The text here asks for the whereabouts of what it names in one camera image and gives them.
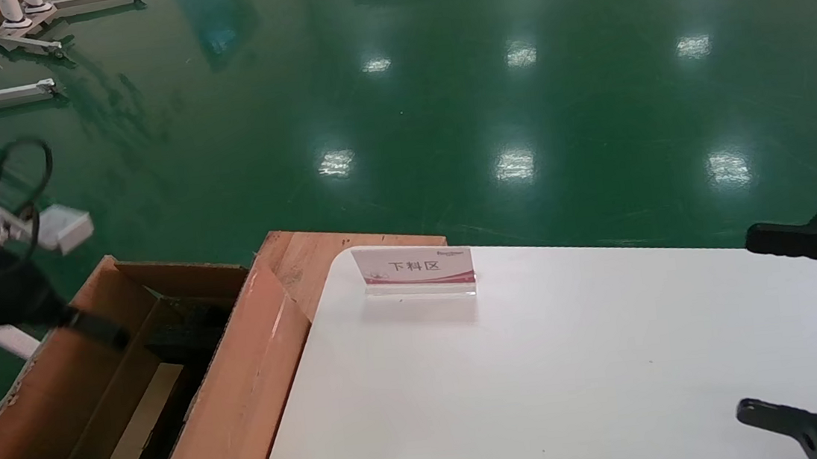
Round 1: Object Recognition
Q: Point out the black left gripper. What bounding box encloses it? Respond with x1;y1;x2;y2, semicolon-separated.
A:
0;229;133;364

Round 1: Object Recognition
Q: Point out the small cardboard box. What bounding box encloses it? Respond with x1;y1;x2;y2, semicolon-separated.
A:
98;360;195;459

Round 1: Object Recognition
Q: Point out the large cardboard box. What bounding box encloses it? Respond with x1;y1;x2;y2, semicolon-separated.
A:
0;236;325;459

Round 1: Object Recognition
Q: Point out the black foam block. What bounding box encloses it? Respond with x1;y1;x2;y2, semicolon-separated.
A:
143;296;240;368

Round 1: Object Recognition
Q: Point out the white metal tube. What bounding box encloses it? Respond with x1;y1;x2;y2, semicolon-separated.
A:
0;307;43;362

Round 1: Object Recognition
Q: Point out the brown wooden board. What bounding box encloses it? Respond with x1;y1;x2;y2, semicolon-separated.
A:
251;215;453;325

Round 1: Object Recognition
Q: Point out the clear acrylic sign holder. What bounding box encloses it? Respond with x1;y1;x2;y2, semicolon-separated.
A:
351;236;478;308

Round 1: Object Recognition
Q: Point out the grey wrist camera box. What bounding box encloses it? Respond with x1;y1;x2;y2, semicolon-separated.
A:
37;201;97;257

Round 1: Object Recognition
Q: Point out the thick black hose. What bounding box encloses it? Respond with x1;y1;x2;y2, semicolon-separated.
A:
0;135;63;251

